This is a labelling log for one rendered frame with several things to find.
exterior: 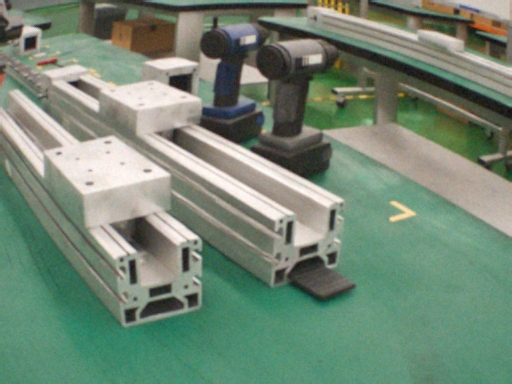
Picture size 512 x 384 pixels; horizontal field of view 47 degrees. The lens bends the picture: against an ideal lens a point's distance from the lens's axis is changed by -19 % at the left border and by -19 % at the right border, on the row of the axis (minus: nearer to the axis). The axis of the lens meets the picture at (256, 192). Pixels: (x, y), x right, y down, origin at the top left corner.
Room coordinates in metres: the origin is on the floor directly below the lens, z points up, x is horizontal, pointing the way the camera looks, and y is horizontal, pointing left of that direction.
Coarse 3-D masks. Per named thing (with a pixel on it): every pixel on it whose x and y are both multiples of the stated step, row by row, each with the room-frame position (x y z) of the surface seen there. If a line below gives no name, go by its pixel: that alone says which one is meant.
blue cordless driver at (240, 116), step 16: (208, 32) 1.14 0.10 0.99; (224, 32) 1.14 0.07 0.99; (240, 32) 1.16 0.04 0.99; (256, 32) 1.20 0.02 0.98; (208, 48) 1.13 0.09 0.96; (224, 48) 1.12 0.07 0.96; (240, 48) 1.16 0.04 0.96; (256, 48) 1.22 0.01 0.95; (224, 64) 1.16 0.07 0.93; (240, 64) 1.18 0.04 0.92; (224, 80) 1.15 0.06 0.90; (224, 96) 1.15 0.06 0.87; (208, 112) 1.15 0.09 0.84; (224, 112) 1.14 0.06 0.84; (240, 112) 1.16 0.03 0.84; (256, 112) 1.20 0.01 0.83; (208, 128) 1.14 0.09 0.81; (224, 128) 1.12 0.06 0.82; (240, 128) 1.15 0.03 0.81; (256, 128) 1.20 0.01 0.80
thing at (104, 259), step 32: (0, 128) 1.01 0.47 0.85; (32, 128) 1.05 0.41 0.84; (0, 160) 1.02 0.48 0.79; (32, 160) 0.81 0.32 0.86; (32, 192) 0.82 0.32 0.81; (64, 224) 0.69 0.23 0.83; (160, 224) 0.64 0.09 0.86; (96, 256) 0.60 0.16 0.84; (128, 256) 0.57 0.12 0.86; (160, 256) 0.63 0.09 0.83; (192, 256) 0.63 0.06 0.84; (96, 288) 0.61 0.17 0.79; (128, 288) 0.57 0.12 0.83; (160, 288) 0.61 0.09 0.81; (192, 288) 0.61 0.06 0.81; (128, 320) 0.57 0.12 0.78
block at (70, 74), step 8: (48, 72) 1.37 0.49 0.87; (56, 72) 1.37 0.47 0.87; (64, 72) 1.36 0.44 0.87; (72, 72) 1.36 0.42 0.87; (80, 72) 1.36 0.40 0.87; (88, 72) 1.37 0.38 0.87; (48, 80) 1.34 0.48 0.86; (56, 80) 1.33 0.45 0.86; (64, 80) 1.33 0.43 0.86; (72, 80) 1.35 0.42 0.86; (48, 88) 1.33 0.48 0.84; (40, 96) 1.33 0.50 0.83; (48, 96) 1.34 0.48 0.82; (48, 104) 1.33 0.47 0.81; (48, 112) 1.33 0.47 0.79
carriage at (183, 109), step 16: (112, 96) 1.01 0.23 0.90; (128, 96) 1.01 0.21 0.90; (144, 96) 1.01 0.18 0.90; (160, 96) 1.01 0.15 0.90; (176, 96) 1.01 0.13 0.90; (192, 96) 1.01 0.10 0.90; (112, 112) 1.00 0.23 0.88; (128, 112) 0.95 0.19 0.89; (144, 112) 0.93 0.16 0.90; (160, 112) 0.95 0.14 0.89; (176, 112) 0.97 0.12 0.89; (192, 112) 0.98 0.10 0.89; (128, 128) 0.95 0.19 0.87; (144, 128) 0.94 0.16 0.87; (160, 128) 0.95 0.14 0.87
